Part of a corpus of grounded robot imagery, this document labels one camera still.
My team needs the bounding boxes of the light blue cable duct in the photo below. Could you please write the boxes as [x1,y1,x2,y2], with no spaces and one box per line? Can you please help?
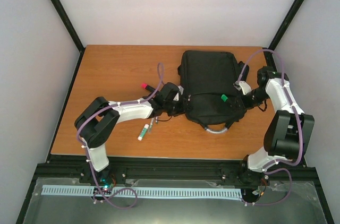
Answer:
[41,185,242,200]

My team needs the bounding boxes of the black frame post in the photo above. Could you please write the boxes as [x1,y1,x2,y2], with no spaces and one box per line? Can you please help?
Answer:
[268,0,305,51]
[33,0,86,54]

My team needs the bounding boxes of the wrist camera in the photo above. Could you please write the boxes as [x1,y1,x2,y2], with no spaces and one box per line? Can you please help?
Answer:
[173,85,184,101]
[234,81,252,95]

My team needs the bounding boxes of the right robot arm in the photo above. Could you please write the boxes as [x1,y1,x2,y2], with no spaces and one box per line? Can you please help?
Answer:
[234,66,315,185]

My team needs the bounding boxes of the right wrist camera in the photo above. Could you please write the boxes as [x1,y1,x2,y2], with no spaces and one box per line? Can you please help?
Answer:
[234,81,252,95]

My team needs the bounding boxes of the white glue stick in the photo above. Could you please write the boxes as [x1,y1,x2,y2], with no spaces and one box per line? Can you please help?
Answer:
[138,124,149,141]

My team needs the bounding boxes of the clear pen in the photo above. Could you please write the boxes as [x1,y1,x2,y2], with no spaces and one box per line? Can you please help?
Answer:
[148,118,155,133]

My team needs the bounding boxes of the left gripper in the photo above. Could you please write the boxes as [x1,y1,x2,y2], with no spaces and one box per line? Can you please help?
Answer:
[164,98,193,117]

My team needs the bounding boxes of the right black frame post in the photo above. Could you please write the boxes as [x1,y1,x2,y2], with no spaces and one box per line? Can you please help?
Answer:
[268,0,305,51]

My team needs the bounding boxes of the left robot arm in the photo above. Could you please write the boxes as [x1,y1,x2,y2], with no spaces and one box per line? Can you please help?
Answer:
[74,82,184,183]

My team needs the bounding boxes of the green highlighter marker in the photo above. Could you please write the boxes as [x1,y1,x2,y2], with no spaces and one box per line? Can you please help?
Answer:
[221,94,228,102]

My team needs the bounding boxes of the black student backpack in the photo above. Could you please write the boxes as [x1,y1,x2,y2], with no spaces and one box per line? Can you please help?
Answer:
[177,50,249,134]

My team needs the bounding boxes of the pink highlighter marker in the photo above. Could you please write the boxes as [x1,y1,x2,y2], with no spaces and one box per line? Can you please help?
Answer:
[141,83,155,92]

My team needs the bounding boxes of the left black frame post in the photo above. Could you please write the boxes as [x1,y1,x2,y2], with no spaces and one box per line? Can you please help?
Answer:
[33,0,86,54]

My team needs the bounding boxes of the black mounting rail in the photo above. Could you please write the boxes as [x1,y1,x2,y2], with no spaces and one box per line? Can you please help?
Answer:
[34,154,317,185]

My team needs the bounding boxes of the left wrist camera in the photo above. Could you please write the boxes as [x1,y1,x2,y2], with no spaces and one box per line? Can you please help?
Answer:
[173,85,184,101]

